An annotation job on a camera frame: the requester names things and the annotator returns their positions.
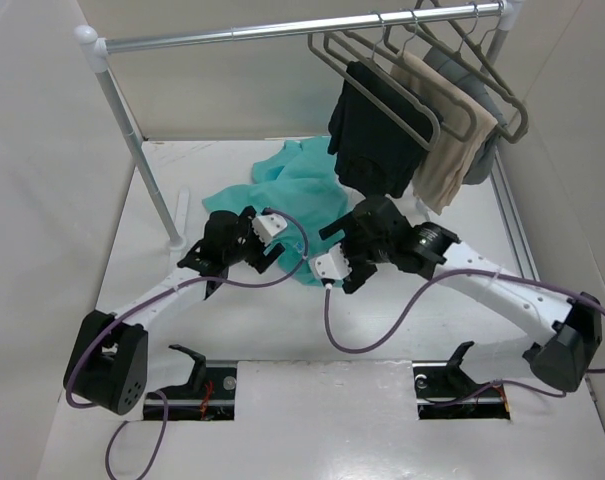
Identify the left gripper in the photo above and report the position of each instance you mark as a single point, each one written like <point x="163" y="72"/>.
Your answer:
<point x="244" y="223"/>

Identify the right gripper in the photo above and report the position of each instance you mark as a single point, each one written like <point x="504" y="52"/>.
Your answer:
<point x="343" y="223"/>

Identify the teal t shirt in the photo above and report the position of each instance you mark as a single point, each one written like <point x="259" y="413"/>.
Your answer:
<point x="293" y="176"/>

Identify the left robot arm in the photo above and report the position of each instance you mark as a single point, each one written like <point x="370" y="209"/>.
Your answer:
<point x="108" y="366"/>

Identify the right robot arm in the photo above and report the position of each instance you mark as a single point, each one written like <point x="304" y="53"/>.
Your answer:
<point x="565" y="327"/>

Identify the grey hanger with beige garment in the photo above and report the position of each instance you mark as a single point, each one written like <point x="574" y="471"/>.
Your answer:
<point x="453" y="89"/>

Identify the black hanging garment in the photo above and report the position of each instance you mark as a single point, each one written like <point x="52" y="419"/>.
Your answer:
<point x="373" y="156"/>

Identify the beige hanging garment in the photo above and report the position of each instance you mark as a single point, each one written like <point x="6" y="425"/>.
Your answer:
<point x="440" y="176"/>

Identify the grey hanging garment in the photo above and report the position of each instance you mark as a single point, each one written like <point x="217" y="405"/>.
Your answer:
<point x="482" y="125"/>

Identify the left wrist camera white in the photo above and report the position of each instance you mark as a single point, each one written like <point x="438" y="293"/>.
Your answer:
<point x="267" y="227"/>

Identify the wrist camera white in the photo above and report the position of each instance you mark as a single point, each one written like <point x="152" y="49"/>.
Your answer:
<point x="331" y="266"/>
<point x="267" y="227"/>

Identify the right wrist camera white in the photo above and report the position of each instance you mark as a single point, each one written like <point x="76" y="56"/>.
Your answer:
<point x="331" y="266"/>

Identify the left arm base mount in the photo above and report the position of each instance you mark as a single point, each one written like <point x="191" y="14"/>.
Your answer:
<point x="186" y="386"/>

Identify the aluminium rail right side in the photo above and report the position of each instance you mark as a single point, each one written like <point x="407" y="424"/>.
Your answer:
<point x="514" y="227"/>

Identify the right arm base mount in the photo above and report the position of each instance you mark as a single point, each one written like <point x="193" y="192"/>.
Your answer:
<point x="444" y="391"/>

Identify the silver clothes rack frame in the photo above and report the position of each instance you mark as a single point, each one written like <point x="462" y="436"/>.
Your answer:
<point x="97" y="49"/>

